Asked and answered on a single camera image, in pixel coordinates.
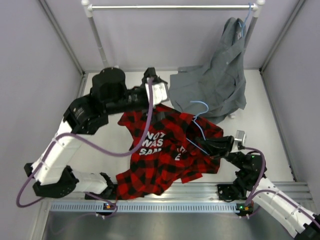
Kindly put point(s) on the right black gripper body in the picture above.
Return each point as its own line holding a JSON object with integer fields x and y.
{"x": 221, "y": 152}

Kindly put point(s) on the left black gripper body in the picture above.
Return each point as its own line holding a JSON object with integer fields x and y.
{"x": 133, "y": 101}

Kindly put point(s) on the red black plaid shirt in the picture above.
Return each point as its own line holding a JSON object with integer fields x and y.
{"x": 168, "y": 153}

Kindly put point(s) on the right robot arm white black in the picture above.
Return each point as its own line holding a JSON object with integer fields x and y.
{"x": 252, "y": 186}

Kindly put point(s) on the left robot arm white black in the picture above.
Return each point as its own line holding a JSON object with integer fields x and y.
{"x": 109, "y": 95}

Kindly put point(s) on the grey button shirt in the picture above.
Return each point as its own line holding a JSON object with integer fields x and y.
{"x": 216, "y": 88}

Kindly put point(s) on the blue hanger holding grey shirt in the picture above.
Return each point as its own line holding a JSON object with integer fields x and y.
{"x": 242, "y": 25}

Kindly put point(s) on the white clothes rack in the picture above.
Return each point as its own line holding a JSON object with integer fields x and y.
{"x": 159, "y": 38}

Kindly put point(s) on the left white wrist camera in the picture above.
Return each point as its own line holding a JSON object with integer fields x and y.
{"x": 159, "y": 93}

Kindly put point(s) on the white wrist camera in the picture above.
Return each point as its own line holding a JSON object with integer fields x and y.
{"x": 159, "y": 93}
{"x": 239, "y": 141}

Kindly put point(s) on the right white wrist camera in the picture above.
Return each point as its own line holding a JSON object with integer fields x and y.
{"x": 239, "y": 141}

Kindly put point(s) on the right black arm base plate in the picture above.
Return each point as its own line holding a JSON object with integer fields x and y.
{"x": 231, "y": 192}

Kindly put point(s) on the aluminium mounting rail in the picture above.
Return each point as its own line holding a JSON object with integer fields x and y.
{"x": 208, "y": 192}

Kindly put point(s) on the grey slotted cable duct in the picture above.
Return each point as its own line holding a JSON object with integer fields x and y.
{"x": 150, "y": 207}

